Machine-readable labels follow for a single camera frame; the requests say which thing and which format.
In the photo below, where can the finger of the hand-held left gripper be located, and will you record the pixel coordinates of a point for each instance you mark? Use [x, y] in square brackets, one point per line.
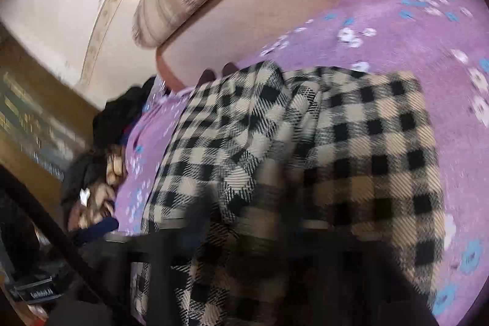
[95, 228]

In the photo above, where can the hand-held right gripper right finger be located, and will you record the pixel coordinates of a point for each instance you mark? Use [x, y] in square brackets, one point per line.
[275, 188]

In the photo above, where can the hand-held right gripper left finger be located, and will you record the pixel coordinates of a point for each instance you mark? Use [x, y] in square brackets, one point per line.
[210, 207]

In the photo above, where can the black beige checked coat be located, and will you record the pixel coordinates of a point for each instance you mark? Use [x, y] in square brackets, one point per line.
[363, 142]

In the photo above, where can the white paper tag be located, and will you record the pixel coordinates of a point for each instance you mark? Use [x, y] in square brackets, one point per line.
[84, 195]

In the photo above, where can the dark grey garment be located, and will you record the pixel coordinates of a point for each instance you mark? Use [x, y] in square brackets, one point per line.
[80, 177]

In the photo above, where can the black garment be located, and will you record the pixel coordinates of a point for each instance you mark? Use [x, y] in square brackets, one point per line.
[122, 116]

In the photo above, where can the patterned glass door panel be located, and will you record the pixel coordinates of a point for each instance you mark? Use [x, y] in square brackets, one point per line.
[30, 127]

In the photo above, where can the purple floral bedsheet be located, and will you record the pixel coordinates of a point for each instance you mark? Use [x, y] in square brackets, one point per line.
[420, 24]

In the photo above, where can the wooden door frame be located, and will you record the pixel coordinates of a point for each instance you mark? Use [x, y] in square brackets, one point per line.
[23, 74]

